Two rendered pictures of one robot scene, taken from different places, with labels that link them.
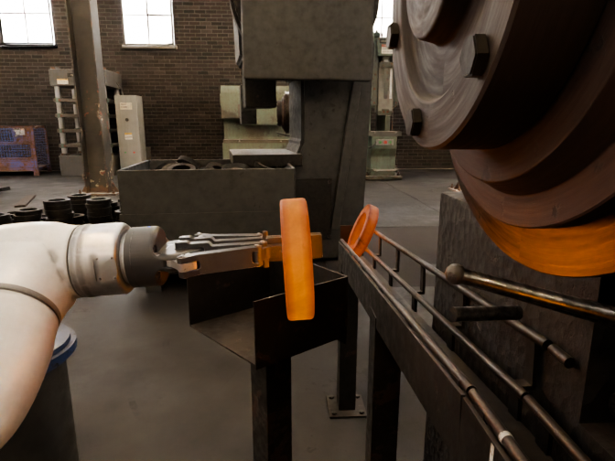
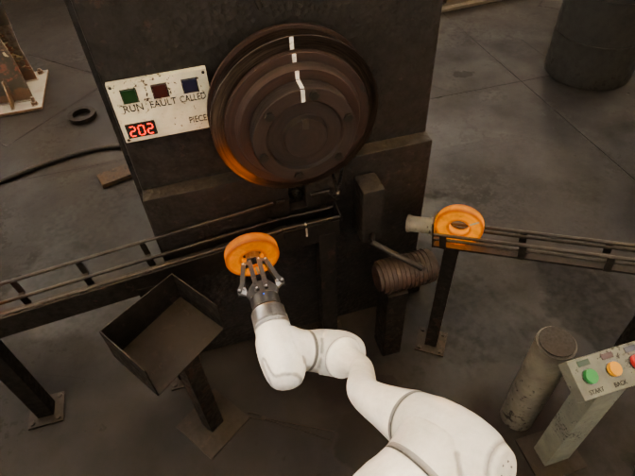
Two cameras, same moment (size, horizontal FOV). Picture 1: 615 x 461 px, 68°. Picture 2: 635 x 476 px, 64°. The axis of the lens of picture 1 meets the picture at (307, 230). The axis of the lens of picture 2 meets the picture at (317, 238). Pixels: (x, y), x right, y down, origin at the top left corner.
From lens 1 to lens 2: 1.46 m
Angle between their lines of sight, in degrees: 88
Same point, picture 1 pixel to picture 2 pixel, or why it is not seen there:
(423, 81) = (288, 164)
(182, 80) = not seen: outside the picture
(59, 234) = (282, 322)
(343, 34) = not seen: outside the picture
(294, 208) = (259, 235)
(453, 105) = (325, 165)
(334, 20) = not seen: outside the picture
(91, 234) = (278, 310)
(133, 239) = (274, 297)
